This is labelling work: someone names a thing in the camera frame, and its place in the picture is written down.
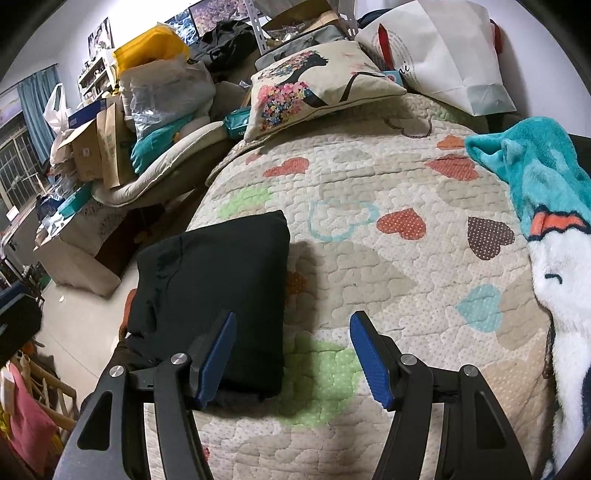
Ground white patterned storage box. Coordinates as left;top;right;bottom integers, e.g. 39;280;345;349
34;186;167;298

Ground black pants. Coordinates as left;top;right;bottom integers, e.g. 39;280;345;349
109;211;290;400

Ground teal and white fleece blanket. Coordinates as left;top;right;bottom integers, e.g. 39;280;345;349
465;117;590;479

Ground teal tissue pack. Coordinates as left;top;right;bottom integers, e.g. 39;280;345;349
222;106;250;140

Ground heart patterned quilt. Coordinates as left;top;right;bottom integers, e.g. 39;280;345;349
186;94;553;479

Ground white paper shopping bag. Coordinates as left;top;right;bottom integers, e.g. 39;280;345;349
356;1;516;116

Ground floral girl print pillow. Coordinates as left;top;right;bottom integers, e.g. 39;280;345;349
243;40;407;142

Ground teal cloth bundle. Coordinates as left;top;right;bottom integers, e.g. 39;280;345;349
130;114;193;176

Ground brown cardboard box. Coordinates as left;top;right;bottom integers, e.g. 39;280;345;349
55;95;136;189

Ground clear plastic bag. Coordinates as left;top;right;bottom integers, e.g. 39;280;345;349
120;54;215;140

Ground wooden chair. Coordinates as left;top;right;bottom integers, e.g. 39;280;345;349
1;353;78;479

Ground yellow bag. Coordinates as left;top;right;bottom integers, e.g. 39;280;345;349
113;23;189;78

